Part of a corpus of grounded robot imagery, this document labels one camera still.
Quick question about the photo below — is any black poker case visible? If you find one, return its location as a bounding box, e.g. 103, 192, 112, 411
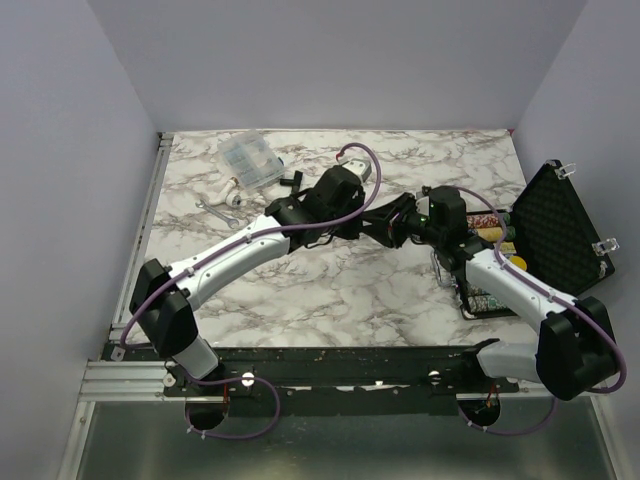
435, 159, 621, 321

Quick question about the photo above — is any grey poker chip row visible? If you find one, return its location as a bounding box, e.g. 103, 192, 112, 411
467, 294, 508, 314

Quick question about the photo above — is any black mounting rail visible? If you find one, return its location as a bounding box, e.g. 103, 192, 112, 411
164, 346, 519, 417

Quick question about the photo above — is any yellow poker chip row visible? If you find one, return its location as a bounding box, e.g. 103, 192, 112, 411
475, 226, 516, 243

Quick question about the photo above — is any blue texas holdem card deck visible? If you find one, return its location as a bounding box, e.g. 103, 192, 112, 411
499, 242, 517, 256

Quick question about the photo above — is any silver open-end wrench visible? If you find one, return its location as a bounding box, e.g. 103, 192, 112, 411
195, 201, 240, 229

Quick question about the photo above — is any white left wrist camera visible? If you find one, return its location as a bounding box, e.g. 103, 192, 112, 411
341, 159, 372, 184

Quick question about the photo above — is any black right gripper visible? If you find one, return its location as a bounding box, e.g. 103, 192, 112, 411
361, 193, 444, 250

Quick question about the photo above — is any yellow round button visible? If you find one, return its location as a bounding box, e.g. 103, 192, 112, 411
509, 255, 528, 271

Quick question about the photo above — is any clear screw organizer box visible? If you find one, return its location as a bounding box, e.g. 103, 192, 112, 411
218, 130, 285, 191

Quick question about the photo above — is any black T-shaped pipe fitting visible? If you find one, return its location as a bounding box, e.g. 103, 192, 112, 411
279, 170, 303, 194

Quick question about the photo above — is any red poker chip row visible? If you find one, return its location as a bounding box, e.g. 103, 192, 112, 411
467, 213, 511, 229

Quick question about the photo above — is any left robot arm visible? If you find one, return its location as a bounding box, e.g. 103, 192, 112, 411
129, 164, 415, 395

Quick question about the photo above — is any chrome case handle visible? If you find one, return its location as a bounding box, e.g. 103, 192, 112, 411
431, 253, 456, 288

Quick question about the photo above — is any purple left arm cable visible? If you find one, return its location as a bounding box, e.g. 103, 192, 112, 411
119, 142, 384, 441

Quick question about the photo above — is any white plastic faucet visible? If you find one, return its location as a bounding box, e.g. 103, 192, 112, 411
209, 177, 243, 208

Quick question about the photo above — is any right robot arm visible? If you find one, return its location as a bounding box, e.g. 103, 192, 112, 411
383, 186, 627, 401

